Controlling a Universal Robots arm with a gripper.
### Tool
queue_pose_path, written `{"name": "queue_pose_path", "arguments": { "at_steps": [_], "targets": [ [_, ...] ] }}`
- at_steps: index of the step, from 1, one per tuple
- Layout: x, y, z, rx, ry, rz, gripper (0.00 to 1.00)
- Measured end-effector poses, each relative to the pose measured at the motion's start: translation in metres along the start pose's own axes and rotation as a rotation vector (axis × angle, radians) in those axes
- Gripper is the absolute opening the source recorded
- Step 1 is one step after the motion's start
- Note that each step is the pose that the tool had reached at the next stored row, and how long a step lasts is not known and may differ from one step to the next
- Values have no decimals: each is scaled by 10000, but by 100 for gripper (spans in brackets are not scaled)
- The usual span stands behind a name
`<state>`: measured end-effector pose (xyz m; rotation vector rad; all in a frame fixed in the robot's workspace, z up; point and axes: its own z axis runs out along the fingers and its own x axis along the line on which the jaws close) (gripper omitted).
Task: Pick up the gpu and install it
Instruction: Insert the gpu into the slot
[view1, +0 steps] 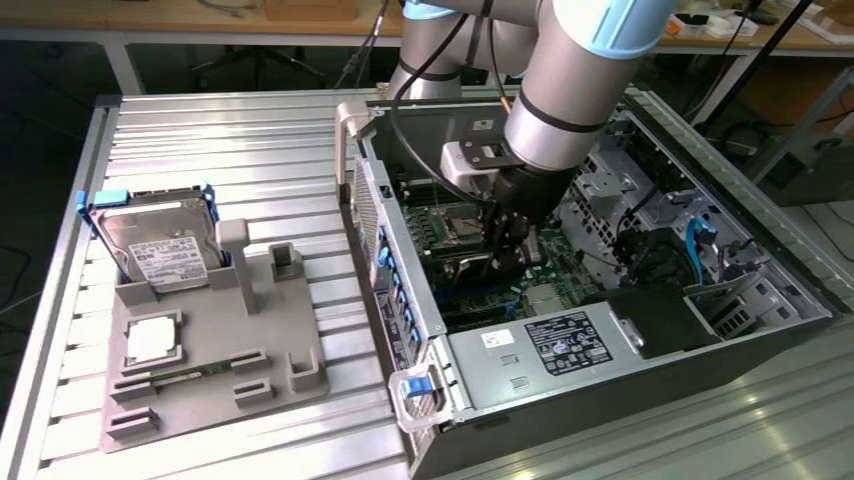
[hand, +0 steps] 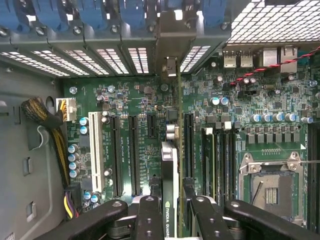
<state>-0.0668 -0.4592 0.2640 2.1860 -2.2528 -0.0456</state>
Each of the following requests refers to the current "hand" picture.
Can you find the green motherboard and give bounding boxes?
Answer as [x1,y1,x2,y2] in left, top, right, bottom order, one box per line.
[59,46,320,240]

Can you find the white expansion slot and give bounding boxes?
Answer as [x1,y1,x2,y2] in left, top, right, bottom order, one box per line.
[88,111,105,194]

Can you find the thin metal locking lever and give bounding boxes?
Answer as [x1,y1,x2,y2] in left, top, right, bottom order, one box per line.
[297,159,320,167]

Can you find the black RAM slot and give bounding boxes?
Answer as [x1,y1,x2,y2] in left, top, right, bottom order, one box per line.
[224,121,238,202]
[307,122,320,233]
[215,129,226,207]

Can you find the CPU socket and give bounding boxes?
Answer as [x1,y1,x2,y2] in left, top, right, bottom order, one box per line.
[238,151,309,224]

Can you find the short black expansion slot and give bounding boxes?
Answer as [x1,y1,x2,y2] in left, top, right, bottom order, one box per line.
[146,113,158,140]

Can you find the black yellow sleeved power cable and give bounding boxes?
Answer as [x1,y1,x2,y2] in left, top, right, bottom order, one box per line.
[21,97,71,187]

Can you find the red and black twisted wire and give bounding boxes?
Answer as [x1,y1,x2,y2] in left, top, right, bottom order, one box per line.
[229,46,320,87]

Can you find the vented metal slot cover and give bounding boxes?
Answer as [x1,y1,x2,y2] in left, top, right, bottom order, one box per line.
[127,46,150,75]
[63,48,110,76]
[31,49,90,76]
[96,47,131,75]
[0,51,71,78]
[179,45,212,73]

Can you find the metal rear port block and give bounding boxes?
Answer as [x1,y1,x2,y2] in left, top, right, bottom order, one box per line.
[239,49,254,69]
[262,47,279,67]
[279,46,299,74]
[223,49,237,69]

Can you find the white power connector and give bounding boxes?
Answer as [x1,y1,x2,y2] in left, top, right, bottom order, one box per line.
[56,97,77,123]

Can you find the open grey PC case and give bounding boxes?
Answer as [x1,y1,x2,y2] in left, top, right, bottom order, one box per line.
[0,0,320,240]

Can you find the black connector coloured wires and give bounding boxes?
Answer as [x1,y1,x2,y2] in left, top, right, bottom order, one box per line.
[63,181,83,220]

